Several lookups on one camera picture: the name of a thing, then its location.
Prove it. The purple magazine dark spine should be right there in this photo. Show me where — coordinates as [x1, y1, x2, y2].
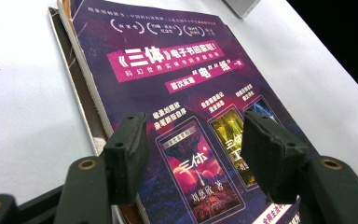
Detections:
[56, 0, 321, 224]

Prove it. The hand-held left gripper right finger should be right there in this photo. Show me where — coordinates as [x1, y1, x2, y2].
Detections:
[241, 110, 310, 204]

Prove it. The dark magazine with red print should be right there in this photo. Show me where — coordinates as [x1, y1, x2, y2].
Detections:
[48, 7, 150, 224]

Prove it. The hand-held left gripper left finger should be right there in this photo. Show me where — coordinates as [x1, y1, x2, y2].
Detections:
[103, 111, 150, 206]

